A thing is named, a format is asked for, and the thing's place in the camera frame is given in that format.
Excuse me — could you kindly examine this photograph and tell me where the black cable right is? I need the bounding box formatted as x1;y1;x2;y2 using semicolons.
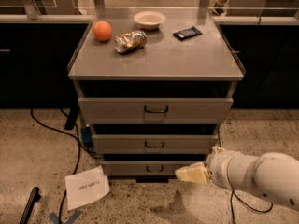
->
216;128;275;224

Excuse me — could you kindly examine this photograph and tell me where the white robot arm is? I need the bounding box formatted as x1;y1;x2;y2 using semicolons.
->
175;147;299;211

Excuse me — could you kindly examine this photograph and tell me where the dark counter with rail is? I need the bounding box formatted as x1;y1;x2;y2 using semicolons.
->
0;23;299;109

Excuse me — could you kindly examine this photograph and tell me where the blue tape cross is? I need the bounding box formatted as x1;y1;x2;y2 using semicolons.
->
48;209;84;224

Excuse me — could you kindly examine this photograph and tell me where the orange fruit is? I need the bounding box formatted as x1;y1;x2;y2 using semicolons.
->
93;21;112;42

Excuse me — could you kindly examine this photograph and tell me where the grey drawer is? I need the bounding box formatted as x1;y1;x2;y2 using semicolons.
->
92;134;217;154
78;98;233;124
101;161;196;177

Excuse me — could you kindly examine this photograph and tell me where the black bar on floor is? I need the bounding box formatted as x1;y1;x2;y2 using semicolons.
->
19;187;41;224

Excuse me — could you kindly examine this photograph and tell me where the grey drawer cabinet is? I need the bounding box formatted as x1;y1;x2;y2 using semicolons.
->
66;7;247;183

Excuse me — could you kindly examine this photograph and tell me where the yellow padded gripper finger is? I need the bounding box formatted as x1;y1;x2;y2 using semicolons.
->
175;162;210;184

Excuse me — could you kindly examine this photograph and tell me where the white paper bowl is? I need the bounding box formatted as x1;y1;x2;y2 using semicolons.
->
134;11;165;31

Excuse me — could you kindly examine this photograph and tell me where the white paper sign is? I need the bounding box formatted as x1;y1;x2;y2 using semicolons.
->
65;166;110;210

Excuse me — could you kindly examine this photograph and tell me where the crushed metallic can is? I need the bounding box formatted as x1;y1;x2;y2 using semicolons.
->
115;30;147;54

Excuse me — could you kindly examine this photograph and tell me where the black cable left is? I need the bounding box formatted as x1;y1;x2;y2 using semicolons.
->
30;107;101;224

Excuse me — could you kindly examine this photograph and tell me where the blue power adapter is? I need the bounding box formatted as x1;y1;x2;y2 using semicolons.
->
81;127;93;148

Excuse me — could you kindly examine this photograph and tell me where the black cable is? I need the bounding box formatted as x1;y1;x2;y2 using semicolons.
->
30;107;101;224
216;128;275;224

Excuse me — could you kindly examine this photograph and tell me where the black snack packet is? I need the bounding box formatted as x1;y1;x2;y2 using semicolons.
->
173;26;202;41

